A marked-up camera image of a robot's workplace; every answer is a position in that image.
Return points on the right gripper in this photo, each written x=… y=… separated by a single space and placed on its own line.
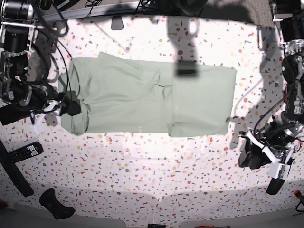
x=46 y=99

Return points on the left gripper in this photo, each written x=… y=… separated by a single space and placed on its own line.
x=279 y=132

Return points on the light green T-shirt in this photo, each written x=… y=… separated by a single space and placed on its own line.
x=123 y=95

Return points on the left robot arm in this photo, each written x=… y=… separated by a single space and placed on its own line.
x=291 y=104

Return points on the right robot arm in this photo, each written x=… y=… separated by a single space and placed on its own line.
x=17 y=19

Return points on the black TV remote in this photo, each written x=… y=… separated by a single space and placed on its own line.
x=26 y=152

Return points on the black cylinder speaker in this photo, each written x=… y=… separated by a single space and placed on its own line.
x=14 y=114

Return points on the long black bar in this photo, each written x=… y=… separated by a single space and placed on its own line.
x=14 y=174

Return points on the grey monitor stand base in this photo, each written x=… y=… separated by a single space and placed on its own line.
x=117 y=23

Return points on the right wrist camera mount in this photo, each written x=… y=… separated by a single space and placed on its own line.
x=45 y=114

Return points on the black curved handle right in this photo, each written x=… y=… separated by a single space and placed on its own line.
x=274 y=186

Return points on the black curved handle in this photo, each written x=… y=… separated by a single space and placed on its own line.
x=274 y=186
x=58 y=210

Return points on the red handled screwdriver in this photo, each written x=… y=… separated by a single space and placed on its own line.
x=213 y=227

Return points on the black curved handle left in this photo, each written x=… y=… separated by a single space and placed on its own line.
x=58 y=210

